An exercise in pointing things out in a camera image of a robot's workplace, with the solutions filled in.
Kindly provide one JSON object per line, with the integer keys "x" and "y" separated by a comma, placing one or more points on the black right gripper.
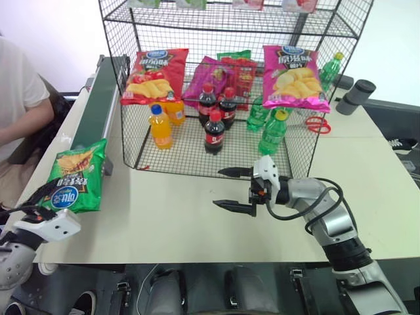
{"x": 259, "y": 193}

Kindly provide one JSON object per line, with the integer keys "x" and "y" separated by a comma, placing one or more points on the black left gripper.
{"x": 34, "y": 213}

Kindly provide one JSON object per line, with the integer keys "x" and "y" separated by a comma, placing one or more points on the green potato chip bag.
{"x": 75, "y": 174}

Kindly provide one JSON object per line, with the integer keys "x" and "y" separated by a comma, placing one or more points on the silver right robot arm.
{"x": 334, "y": 223}

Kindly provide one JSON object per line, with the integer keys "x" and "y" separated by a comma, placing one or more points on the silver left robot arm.
{"x": 13, "y": 262}

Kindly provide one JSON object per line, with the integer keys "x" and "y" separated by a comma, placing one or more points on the person's bare forearm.
{"x": 26, "y": 126}

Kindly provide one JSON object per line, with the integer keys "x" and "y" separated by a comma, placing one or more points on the green belt conveyor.
{"x": 98, "y": 108}

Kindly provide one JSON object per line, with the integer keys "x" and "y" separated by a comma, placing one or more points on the cola bottle red cap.
{"x": 215, "y": 138}
{"x": 206, "y": 105}
{"x": 228, "y": 111}

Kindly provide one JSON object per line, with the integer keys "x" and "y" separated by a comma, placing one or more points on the green soda bottle yellow cap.
{"x": 270, "y": 138}
{"x": 329, "y": 72}

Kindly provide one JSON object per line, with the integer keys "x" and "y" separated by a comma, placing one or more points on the orange soda bottle blue cap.
{"x": 161, "y": 131}

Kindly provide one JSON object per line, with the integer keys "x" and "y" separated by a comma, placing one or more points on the red spicy strip packet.
{"x": 244, "y": 77}

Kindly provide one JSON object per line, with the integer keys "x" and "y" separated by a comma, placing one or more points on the person in white shirt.
{"x": 16, "y": 82}

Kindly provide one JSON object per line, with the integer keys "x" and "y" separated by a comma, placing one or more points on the purple snack bag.
{"x": 210, "y": 77}

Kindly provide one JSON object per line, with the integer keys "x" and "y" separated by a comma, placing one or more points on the black sneaker white sole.
{"x": 83, "y": 302}

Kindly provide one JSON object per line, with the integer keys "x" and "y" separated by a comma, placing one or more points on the dark rounded shape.
{"x": 167, "y": 290}

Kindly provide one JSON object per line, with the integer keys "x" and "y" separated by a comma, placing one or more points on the pink potato chip bag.
{"x": 295, "y": 82}

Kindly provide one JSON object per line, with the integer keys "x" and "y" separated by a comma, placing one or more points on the green snack packet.
{"x": 236, "y": 54}

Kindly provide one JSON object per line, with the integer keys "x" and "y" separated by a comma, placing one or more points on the red potato chip bag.
{"x": 154, "y": 72}

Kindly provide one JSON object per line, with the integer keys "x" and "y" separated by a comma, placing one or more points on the grey cylindrical device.
{"x": 354, "y": 96}

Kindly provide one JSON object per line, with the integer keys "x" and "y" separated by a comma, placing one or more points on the black shoe white lettering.
{"x": 402, "y": 143}

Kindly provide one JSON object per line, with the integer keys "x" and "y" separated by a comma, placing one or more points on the pink white snack pack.
{"x": 300, "y": 5}
{"x": 247, "y": 3}

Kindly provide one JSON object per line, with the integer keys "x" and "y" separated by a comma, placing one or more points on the green white snack pack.
{"x": 144, "y": 2}
{"x": 192, "y": 3}

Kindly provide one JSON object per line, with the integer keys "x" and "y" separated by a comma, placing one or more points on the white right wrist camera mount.
{"x": 267, "y": 172}

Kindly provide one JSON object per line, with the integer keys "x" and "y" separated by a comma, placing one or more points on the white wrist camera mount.
{"x": 267, "y": 172}
{"x": 55, "y": 226}

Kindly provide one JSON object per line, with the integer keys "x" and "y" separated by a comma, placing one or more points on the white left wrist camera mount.
{"x": 55, "y": 226}

